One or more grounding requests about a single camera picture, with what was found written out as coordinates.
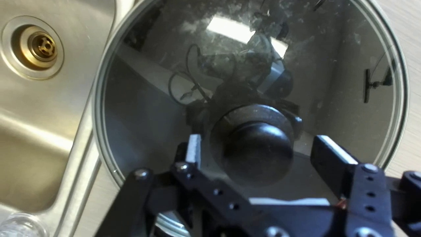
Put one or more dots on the brass sink drain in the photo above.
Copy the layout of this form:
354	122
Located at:
30	48

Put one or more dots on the glass lid with black knob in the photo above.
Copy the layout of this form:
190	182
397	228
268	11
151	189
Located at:
258	81

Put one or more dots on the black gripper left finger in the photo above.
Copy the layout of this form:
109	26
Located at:
209	207

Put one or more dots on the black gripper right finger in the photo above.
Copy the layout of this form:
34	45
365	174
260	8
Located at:
363	186

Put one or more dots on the stainless steel sink basin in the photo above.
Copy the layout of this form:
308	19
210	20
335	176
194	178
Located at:
47	155

